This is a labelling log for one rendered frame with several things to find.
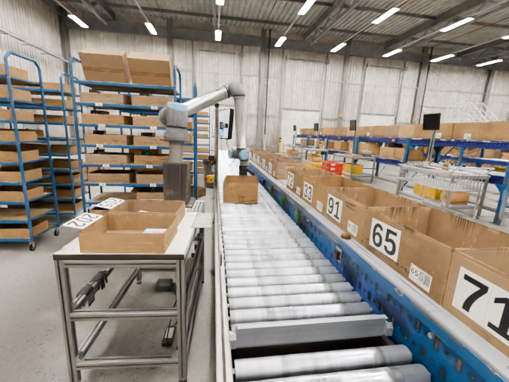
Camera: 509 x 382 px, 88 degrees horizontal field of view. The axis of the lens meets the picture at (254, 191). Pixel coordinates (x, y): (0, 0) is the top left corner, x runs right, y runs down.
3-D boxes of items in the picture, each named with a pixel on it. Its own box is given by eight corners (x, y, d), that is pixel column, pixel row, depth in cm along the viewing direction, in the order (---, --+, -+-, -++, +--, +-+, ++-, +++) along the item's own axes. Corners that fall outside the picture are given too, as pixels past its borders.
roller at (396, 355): (229, 385, 63) (227, 382, 67) (420, 364, 71) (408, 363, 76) (228, 360, 66) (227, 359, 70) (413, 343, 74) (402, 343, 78)
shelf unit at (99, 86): (86, 250, 285) (66, 53, 243) (104, 233, 332) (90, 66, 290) (179, 248, 300) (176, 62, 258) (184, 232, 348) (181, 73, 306)
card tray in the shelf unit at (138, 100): (131, 105, 264) (130, 95, 262) (139, 108, 293) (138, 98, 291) (173, 108, 271) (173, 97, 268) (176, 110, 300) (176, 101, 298)
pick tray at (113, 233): (108, 230, 147) (107, 213, 145) (178, 231, 150) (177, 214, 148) (79, 253, 120) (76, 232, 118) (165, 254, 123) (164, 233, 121)
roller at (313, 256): (220, 264, 126) (221, 254, 125) (323, 260, 134) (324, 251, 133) (221, 269, 121) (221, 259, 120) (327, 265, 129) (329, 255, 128)
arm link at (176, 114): (170, 125, 186) (170, 99, 183) (163, 125, 200) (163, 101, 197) (190, 127, 195) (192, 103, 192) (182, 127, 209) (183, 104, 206)
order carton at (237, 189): (225, 192, 255) (226, 174, 251) (255, 192, 256) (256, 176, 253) (222, 202, 216) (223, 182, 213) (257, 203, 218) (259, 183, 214)
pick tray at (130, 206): (129, 213, 179) (127, 198, 177) (185, 214, 181) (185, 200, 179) (107, 227, 151) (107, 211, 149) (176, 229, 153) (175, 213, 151)
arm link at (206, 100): (159, 110, 197) (237, 76, 228) (153, 111, 211) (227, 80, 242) (169, 129, 203) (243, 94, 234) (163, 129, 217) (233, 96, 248)
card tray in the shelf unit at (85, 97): (79, 102, 258) (79, 92, 255) (94, 105, 287) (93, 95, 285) (123, 104, 263) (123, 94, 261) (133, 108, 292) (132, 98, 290)
